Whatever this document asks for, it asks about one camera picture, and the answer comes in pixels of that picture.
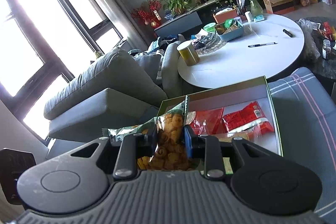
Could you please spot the glass jar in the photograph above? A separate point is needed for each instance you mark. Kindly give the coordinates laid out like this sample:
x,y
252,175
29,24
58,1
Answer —
x,y
326,49

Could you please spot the green snack bag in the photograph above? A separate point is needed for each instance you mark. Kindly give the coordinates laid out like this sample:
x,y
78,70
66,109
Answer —
x,y
170,124

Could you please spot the potted green plant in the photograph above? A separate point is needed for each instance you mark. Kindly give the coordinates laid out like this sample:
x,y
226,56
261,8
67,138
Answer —
x,y
177,5

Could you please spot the blue basket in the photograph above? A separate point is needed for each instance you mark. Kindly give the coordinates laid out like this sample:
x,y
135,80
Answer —
x,y
231,33

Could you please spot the small white cup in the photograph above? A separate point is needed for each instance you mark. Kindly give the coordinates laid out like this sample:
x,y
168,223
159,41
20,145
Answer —
x,y
249,16

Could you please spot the orange box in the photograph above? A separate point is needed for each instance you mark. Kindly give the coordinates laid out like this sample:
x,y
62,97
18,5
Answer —
x,y
224,15

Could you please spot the glass plate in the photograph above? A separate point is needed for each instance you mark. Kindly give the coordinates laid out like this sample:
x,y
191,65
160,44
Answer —
x,y
207,45

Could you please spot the green lidded container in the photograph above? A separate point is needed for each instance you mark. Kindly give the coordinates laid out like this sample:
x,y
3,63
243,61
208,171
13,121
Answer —
x,y
210,28

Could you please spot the green cardboard box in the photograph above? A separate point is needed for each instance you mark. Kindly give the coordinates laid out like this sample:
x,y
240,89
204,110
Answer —
x,y
265,98

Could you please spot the teal packet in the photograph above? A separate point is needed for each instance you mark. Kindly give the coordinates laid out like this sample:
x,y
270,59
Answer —
x,y
258,18

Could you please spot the clear plastic bag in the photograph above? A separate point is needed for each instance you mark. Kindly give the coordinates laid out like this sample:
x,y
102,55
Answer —
x,y
309,43

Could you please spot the yellow can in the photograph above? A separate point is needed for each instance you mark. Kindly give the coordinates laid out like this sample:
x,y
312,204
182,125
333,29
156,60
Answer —
x,y
188,54

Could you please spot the dark framed window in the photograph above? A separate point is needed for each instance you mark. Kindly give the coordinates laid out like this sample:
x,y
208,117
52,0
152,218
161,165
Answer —
x,y
39,37

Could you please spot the red checkered snack bag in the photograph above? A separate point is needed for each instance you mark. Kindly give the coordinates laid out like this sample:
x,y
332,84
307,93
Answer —
x,y
246,119

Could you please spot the grey television console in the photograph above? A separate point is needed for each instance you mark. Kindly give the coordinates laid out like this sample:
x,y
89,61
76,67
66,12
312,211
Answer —
x,y
181,23

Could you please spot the white round table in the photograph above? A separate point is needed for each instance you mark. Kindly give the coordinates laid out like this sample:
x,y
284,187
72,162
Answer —
x,y
249,64

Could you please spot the grey sofa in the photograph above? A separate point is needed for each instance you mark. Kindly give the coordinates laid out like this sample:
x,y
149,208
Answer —
x,y
105,98

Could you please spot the blue striped tablecloth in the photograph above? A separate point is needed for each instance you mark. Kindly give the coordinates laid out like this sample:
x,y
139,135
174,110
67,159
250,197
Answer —
x,y
302,113

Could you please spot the black marker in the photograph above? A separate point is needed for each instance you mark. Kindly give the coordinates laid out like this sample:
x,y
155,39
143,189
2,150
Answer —
x,y
288,33

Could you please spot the black pen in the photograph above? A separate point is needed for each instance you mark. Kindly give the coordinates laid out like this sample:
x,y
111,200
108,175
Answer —
x,y
262,44

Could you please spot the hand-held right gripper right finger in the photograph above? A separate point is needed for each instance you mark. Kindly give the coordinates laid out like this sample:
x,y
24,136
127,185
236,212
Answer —
x,y
187,142

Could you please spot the red decorative plant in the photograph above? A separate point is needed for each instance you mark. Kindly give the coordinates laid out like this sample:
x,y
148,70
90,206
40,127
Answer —
x,y
145,12

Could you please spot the open cardboard box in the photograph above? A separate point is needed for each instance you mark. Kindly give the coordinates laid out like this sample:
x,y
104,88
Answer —
x,y
277,1

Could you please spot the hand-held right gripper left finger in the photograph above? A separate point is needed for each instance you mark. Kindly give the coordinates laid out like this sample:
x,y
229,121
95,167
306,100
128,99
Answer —
x,y
127,153

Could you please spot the dark round marble table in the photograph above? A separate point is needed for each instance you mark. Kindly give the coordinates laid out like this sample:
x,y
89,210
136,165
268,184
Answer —
x,y
328,69

